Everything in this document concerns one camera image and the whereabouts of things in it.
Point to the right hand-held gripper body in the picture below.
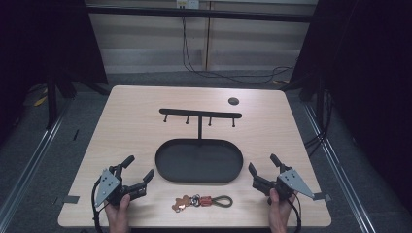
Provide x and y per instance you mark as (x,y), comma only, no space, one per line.
(285,184)

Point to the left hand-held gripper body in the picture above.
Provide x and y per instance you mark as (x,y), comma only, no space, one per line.
(109,186)

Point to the black key rack with tray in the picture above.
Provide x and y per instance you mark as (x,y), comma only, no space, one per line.
(199,160)

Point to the person's left hand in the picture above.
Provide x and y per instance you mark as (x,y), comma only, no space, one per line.
(118,213)

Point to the person's right hand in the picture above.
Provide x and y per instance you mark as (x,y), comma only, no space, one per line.
(278,213)

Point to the grey tape piece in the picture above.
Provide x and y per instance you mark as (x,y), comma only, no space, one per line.
(321,196)
(70,199)

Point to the black floor tape strip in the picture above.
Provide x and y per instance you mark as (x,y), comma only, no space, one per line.
(75,135)

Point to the black round table grommet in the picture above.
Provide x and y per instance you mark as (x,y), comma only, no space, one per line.
(233,101)

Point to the black metal stand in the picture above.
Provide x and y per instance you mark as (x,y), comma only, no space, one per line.
(51,100)

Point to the yellow floor object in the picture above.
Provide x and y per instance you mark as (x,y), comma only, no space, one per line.
(40,101)

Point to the dark curtain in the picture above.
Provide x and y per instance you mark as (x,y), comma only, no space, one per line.
(45,42)
(362,81)

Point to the black horizontal metal bar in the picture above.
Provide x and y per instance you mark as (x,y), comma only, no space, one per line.
(200,13)

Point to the metal floor rail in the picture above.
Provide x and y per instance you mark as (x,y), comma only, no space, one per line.
(29,165)
(340,171)

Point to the white wall power outlet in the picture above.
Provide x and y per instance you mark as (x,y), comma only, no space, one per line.
(188,3)

